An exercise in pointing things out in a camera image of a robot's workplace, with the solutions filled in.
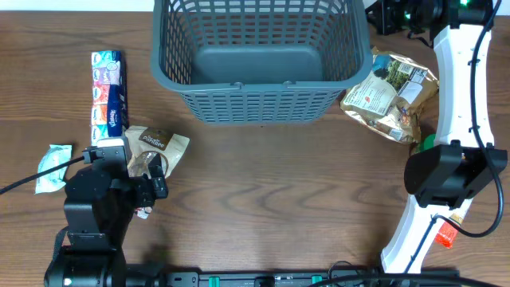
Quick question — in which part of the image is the brown Pantree snack pouch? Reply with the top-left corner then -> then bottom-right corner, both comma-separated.
125,126 -> 190,219

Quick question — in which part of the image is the Kleenex tissue multipack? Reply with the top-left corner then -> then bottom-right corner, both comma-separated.
91,50 -> 129,145

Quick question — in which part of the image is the small teal tissue packet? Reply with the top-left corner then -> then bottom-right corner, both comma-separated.
35,144 -> 73,194

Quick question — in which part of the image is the gold coffee bag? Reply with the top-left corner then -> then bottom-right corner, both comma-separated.
339,47 -> 439,144

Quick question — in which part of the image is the grey plastic basket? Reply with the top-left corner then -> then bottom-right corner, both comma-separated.
151,0 -> 372,125

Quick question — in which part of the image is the green lid jar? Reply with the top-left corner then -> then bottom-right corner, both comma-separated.
410,134 -> 435,155

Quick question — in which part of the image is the orange pasta packet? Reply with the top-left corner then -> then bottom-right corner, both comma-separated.
434,214 -> 464,249

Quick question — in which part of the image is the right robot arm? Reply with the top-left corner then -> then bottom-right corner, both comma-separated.
366,0 -> 508,276

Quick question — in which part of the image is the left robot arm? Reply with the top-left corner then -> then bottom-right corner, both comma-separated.
44,137 -> 169,287

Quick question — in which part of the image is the right black cable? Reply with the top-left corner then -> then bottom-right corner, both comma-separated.
432,0 -> 505,239

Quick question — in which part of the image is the black cable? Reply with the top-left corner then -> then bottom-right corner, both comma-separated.
432,0 -> 505,239
0,155 -> 87,196

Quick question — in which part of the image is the left black cable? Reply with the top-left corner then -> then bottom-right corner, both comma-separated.
0,155 -> 87,196

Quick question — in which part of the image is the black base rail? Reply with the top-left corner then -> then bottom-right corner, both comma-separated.
166,269 -> 461,287

